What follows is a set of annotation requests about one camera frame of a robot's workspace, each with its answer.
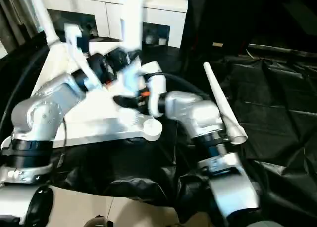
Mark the white plastic table top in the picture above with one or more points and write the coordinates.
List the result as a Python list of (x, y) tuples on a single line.
[(99, 123)]

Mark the white plastic table leg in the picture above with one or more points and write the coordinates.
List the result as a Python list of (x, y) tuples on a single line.
[(220, 93), (45, 19), (133, 19)]

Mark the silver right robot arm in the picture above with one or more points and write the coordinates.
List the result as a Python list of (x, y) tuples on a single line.
[(198, 113)]

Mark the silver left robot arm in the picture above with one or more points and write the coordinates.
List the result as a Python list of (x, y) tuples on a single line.
[(47, 105)]

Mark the white glass-door cabinet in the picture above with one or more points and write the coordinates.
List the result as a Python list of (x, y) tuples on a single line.
[(111, 14)]

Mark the small yellow label tag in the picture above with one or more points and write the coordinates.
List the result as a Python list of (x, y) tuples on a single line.
[(218, 44)]

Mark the black work mat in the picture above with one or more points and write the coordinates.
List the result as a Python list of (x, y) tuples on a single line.
[(284, 101)]

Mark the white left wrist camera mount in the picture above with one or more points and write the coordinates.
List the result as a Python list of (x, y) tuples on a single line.
[(76, 49)]

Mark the grey metal rail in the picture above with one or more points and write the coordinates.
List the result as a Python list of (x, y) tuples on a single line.
[(284, 49)]

